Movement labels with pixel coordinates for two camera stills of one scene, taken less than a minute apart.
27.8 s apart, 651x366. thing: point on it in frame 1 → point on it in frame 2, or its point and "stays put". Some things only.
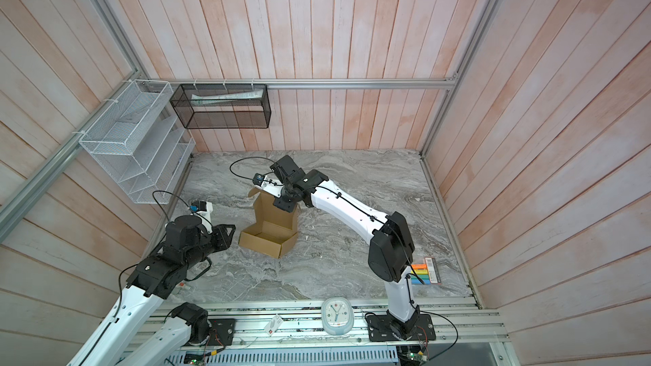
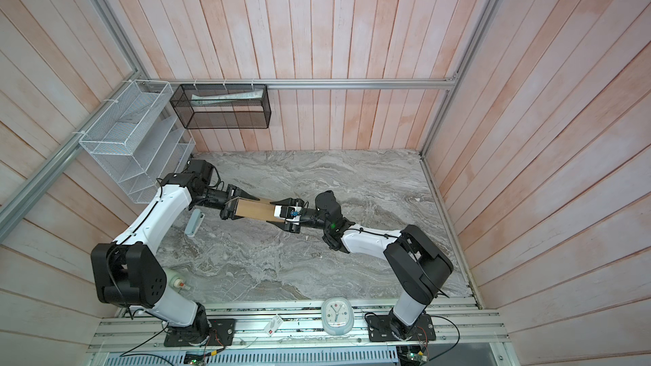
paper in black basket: x=208 y=99 stays put
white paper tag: x=273 y=324 stays put
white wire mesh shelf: x=136 y=138 stays put
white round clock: x=337 y=316 stays put
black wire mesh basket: x=223 y=106 stays put
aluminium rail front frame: x=459 y=324 stays put
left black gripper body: x=212 y=243 → x=223 y=200
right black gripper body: x=286 y=202 → x=312 y=219
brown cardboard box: x=274 y=229 → x=257 y=209
